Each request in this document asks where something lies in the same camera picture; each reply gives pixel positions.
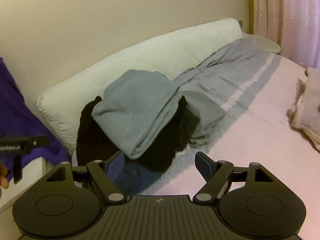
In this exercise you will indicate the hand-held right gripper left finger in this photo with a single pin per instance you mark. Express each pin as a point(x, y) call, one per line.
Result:
point(117, 163)

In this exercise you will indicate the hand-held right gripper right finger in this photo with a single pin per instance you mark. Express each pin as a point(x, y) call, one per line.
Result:
point(202, 163)

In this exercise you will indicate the black garment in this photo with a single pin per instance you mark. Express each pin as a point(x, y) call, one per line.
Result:
point(160, 152)

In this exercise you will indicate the person's left hand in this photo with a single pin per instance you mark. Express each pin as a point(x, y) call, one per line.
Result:
point(3, 177)

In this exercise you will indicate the purple cloth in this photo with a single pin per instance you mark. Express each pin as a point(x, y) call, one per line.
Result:
point(17, 110)

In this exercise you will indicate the white nightstand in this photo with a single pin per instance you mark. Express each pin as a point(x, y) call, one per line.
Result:
point(27, 187)

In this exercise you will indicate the grey striped pink bedspread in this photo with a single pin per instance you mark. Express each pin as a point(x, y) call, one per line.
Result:
point(250, 130)

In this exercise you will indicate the beige folded blanket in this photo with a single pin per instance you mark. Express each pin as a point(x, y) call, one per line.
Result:
point(307, 120)

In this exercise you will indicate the white quilted pillow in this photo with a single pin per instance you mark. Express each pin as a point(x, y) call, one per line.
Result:
point(150, 52)

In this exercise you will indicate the white round cushion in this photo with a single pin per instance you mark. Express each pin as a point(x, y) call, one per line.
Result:
point(265, 43)

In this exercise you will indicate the pink curtain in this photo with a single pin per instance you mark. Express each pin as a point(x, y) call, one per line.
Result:
point(287, 17)

